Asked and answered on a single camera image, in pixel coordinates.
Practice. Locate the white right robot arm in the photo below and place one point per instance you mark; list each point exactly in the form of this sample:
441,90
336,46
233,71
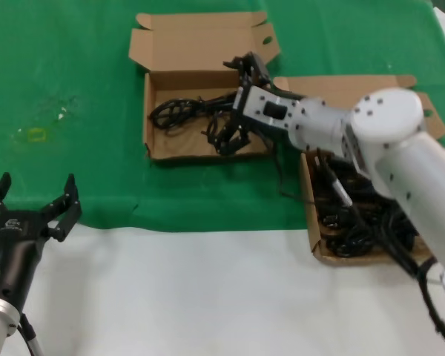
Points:
393,122

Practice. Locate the cardboard box with round hole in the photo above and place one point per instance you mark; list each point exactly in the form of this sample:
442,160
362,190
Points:
356,87

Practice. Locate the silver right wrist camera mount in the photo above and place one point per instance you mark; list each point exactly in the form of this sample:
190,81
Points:
259,107

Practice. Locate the green table cloth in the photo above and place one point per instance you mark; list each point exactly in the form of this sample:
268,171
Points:
78,74

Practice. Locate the shallow cardboard box torn edge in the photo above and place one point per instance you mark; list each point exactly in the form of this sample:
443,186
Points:
193,41

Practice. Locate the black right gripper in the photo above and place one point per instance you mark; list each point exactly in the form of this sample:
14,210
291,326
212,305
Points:
283,92

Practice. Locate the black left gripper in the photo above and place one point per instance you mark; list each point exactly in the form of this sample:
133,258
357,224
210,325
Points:
18,237

